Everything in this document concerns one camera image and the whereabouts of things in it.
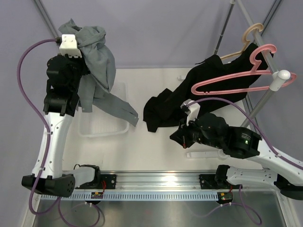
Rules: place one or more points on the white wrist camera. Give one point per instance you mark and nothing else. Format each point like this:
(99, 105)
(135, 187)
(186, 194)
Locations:
(69, 46)
(191, 109)

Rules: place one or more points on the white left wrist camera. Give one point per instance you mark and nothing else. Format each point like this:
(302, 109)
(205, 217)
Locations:
(69, 46)

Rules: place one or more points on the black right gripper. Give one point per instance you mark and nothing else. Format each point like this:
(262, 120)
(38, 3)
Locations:
(179, 136)

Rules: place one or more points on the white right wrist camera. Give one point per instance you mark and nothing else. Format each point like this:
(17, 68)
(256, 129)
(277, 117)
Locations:
(191, 109)

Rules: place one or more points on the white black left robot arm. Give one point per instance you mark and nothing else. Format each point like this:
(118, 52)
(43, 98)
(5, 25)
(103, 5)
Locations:
(60, 104)

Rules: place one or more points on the silver clothes rack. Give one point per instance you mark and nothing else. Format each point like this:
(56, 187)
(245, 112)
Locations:
(262, 64)

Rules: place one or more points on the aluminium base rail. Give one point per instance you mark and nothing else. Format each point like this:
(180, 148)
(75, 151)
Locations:
(155, 181)

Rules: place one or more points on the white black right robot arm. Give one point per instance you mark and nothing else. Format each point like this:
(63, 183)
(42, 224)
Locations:
(279, 171)

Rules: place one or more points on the white slotted cable duct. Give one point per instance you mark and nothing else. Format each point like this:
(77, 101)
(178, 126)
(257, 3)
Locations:
(142, 196)

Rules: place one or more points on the grey shirt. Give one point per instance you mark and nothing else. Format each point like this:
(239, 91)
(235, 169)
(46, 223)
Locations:
(100, 62)

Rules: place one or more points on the white plastic basket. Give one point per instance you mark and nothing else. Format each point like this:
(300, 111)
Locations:
(106, 125)

